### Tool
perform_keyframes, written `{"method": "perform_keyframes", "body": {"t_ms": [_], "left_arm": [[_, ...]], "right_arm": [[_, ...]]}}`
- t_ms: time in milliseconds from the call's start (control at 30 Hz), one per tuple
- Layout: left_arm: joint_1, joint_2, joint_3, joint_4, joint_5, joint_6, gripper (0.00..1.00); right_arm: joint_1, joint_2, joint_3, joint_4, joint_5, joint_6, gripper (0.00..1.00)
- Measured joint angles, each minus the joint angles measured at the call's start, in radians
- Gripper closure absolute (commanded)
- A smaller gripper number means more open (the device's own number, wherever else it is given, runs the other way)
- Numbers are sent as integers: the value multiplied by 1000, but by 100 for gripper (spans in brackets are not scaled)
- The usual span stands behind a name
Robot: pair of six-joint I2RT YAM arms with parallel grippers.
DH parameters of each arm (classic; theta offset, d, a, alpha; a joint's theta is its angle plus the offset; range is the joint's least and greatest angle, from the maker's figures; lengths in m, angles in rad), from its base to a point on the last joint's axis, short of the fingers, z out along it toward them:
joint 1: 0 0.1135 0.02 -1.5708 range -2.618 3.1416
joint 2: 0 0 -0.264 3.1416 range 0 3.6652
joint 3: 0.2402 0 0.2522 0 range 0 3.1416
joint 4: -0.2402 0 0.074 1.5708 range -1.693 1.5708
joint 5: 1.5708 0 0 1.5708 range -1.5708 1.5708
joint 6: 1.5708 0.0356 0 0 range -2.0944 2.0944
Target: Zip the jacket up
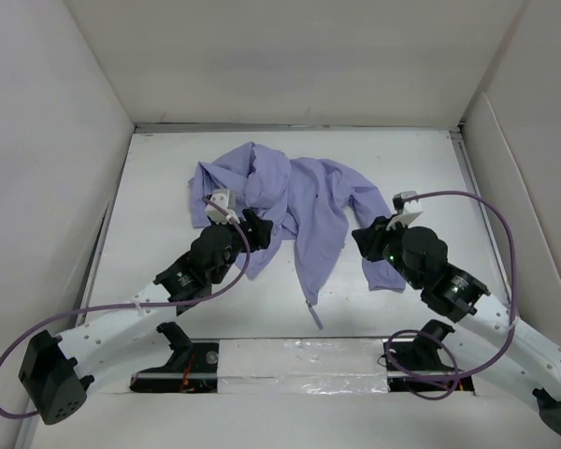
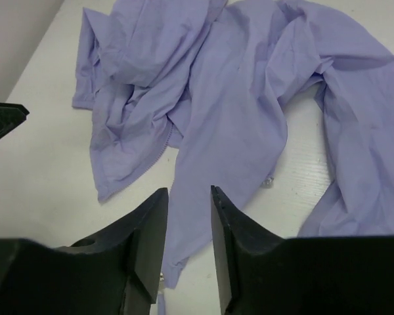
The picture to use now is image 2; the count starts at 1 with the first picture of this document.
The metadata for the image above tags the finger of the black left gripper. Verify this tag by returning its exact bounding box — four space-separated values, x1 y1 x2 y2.
0 102 30 139

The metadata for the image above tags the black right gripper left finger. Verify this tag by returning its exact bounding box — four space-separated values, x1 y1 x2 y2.
0 188 168 314

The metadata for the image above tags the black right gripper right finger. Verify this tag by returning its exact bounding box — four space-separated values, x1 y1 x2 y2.
211 186 394 314

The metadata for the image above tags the lilac zip-up jacket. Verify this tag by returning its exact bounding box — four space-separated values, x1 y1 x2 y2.
72 1 394 289

